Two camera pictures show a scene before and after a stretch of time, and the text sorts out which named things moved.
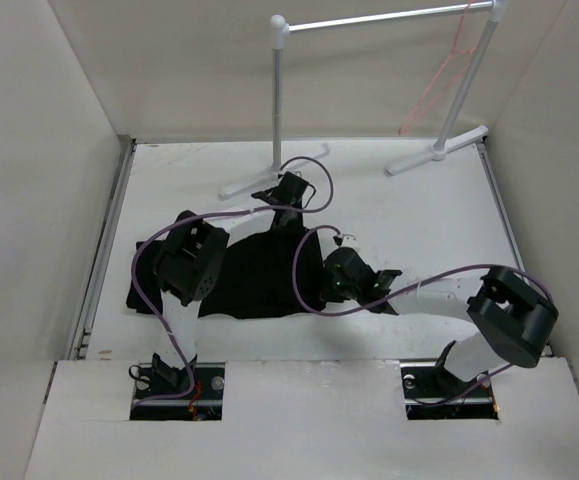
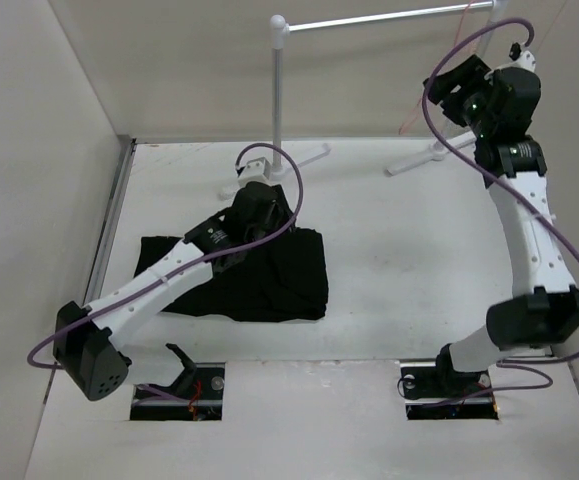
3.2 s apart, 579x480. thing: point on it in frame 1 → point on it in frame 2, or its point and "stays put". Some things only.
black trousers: [269, 273] stays put
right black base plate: [434, 392] stays put
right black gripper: [328, 295] → [470, 75]
